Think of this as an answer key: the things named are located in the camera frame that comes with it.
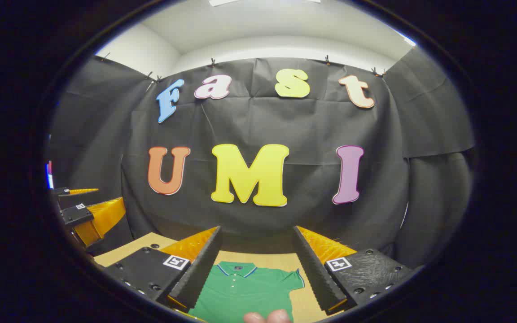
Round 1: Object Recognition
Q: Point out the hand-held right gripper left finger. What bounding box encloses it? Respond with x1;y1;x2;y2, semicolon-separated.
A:
103;226;223;314

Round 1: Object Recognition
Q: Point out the green T-shirt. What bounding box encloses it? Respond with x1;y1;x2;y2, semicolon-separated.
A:
188;261;306;323

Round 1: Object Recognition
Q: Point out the black backdrop cloth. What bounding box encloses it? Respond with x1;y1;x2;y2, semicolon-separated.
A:
48;47;477;270

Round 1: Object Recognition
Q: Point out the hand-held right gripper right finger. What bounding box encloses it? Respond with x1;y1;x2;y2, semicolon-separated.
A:
292;226;415;315

